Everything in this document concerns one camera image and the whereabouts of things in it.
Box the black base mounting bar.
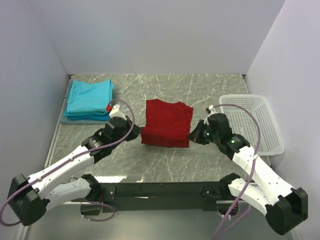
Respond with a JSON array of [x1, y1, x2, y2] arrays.
[[89, 181, 235, 212]]

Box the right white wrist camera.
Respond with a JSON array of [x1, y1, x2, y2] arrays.
[[205, 105, 218, 116]]

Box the teal folded t shirt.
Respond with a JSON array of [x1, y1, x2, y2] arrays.
[[63, 111, 110, 122]]

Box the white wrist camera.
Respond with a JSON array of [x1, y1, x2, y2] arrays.
[[106, 104, 126, 120], [205, 105, 218, 116]]

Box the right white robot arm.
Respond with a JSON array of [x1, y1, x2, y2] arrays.
[[187, 113, 309, 236]]

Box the white plastic perforated basket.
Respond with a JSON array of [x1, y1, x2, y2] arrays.
[[219, 94, 285, 156]]

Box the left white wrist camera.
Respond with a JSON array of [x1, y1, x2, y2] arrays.
[[106, 104, 126, 120]]

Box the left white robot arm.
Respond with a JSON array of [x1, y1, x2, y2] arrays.
[[6, 116, 141, 226]]

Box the red t shirt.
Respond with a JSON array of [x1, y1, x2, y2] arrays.
[[140, 99, 194, 148]]

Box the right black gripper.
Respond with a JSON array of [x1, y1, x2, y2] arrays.
[[187, 119, 220, 145]]

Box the light blue folded t shirt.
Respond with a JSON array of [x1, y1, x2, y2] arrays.
[[66, 79, 114, 115]]

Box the aluminium frame rail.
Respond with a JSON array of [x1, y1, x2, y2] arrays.
[[24, 74, 291, 206]]

